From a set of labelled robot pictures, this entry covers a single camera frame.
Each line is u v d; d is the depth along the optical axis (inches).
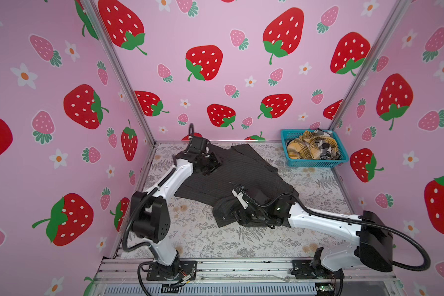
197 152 27.1
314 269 26.2
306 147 41.9
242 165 41.9
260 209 23.0
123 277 28.7
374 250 15.7
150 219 18.1
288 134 45.2
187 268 29.4
